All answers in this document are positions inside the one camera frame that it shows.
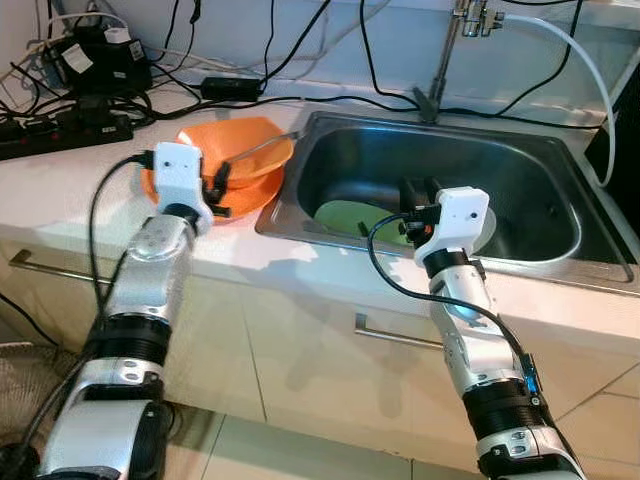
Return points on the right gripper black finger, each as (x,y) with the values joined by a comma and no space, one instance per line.
(431,192)
(410,196)

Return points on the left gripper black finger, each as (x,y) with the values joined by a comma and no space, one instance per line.
(224,176)
(221,209)

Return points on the orange plastic bowl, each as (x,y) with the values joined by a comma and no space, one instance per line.
(235,140)

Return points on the silver metal utensil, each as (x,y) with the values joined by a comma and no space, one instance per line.
(265,147)

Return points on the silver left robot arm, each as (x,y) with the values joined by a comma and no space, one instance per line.
(150,270)

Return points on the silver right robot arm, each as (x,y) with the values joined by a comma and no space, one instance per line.
(470,340)

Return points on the cream kitchen cabinet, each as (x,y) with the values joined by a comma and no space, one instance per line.
(300,370)

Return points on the orange plastic plate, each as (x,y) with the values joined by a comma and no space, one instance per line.
(255,195)

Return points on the green plate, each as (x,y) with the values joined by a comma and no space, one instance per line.
(350,220)

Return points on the white plastic bowl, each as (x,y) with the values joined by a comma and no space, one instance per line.
(485,230)

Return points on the small black power adapter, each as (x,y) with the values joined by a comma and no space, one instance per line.
(232,87)

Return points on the stainless steel sink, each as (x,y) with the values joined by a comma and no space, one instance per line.
(520,170)

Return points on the metal sink faucet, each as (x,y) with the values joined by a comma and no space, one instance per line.
(443,60)

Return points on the black power strip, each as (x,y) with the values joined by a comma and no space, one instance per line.
(60,135)

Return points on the black power supply box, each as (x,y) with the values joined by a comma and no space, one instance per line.
(100,65)

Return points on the black appliance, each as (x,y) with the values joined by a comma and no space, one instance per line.
(620,150)

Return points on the grey floor fan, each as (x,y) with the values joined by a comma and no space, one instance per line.
(25,400)

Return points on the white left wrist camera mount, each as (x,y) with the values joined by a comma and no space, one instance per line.
(178,175)

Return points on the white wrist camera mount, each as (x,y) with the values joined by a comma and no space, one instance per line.
(178,175)
(455,220)

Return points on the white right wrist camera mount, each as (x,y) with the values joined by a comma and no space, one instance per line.
(455,220)

